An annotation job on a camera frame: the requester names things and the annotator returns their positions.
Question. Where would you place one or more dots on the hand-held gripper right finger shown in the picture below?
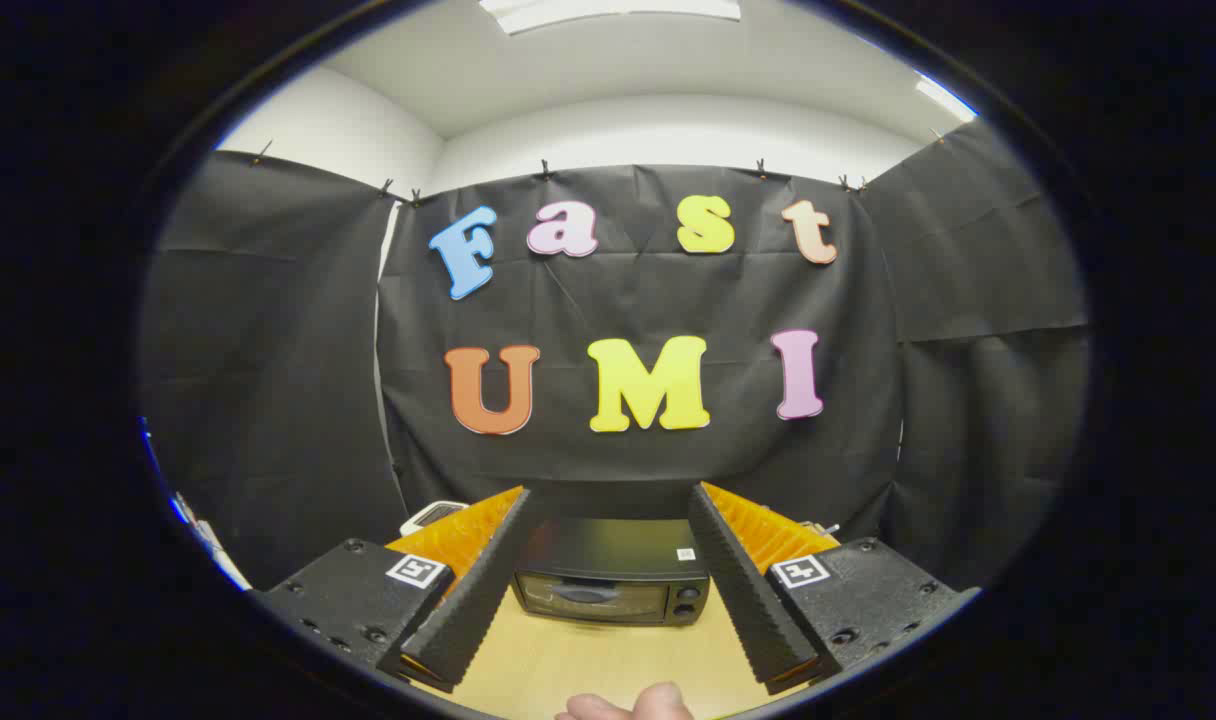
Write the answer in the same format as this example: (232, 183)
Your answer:
(743, 590)

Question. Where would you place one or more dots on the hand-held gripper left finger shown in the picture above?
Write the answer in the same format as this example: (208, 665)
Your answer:
(478, 600)

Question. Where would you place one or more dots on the black toaster oven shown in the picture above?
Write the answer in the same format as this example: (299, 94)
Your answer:
(608, 560)

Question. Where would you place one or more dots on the white bread toaster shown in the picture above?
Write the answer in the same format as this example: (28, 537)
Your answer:
(430, 515)

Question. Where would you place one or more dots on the white and blue clutter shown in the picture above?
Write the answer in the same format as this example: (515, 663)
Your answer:
(208, 540)

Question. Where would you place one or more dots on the narrow ceiling light panel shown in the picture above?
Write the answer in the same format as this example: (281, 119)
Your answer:
(946, 100)

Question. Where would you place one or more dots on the wide ceiling light panel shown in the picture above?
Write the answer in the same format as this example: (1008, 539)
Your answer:
(608, 10)

